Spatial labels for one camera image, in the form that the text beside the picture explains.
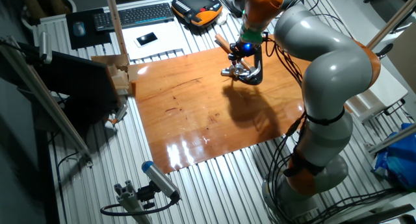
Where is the blue plastic bag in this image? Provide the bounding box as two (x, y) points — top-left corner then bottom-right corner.
(372, 122), (416, 190)

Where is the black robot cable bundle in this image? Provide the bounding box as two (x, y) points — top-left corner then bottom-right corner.
(263, 0), (400, 224)

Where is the silver bar camera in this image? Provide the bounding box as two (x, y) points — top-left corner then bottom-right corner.
(38, 31), (53, 64)

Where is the white smartphone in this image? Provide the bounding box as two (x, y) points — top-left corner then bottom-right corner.
(134, 31), (159, 48)

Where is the long aluminium frame bar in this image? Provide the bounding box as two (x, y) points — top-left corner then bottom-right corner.
(0, 35), (94, 166)

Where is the black C-clamp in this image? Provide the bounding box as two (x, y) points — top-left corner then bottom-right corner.
(239, 44), (264, 86)

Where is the small grey spring clamp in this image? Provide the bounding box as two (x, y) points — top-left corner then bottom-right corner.
(103, 103), (129, 130)

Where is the brown cardboard box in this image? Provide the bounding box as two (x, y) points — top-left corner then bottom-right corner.
(90, 53), (140, 95)

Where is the large wooden board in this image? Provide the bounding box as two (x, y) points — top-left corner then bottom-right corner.
(131, 34), (313, 175)

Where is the black camera cable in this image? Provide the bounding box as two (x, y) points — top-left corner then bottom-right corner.
(99, 197), (178, 217)

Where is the short aluminium profile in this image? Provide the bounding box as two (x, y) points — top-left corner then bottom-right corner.
(113, 180), (153, 224)

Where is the black keyboard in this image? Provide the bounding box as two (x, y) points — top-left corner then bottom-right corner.
(93, 2), (176, 32)

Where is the black orange teach pendant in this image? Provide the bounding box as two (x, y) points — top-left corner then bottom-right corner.
(171, 0), (224, 27)

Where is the dark computer mouse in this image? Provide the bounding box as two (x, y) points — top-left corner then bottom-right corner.
(72, 21), (86, 37)

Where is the black filament spool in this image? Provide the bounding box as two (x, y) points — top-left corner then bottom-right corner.
(225, 0), (248, 18)

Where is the silver camera with blue end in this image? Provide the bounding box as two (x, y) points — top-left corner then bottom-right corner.
(141, 160), (182, 202)

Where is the black monitor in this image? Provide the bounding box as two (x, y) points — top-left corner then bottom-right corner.
(19, 42), (120, 127)

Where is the white paper sheet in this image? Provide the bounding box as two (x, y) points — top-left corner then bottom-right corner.
(122, 21), (189, 61)

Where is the black mouse pad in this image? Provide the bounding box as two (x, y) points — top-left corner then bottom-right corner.
(66, 8), (112, 51)

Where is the metal lever with brown handle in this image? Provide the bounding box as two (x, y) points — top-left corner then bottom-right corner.
(229, 60), (243, 76)

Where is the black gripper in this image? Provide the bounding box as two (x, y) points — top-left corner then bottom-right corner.
(228, 38), (261, 69)

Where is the metal frame post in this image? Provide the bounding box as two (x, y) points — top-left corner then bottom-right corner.
(367, 0), (416, 49)
(103, 0), (128, 56)

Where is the wooden handled claw hammer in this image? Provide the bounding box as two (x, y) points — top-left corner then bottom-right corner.
(214, 33), (261, 81)

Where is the white rounded object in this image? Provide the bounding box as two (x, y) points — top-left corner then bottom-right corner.
(216, 12), (230, 26)

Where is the white round pot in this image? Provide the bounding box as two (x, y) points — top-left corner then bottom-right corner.
(21, 0), (78, 22)

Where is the grey aluminium rail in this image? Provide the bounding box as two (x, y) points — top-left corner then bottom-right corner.
(367, 123), (416, 155)

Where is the silver metal lever device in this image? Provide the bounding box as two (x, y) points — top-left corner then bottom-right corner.
(220, 64), (261, 81)

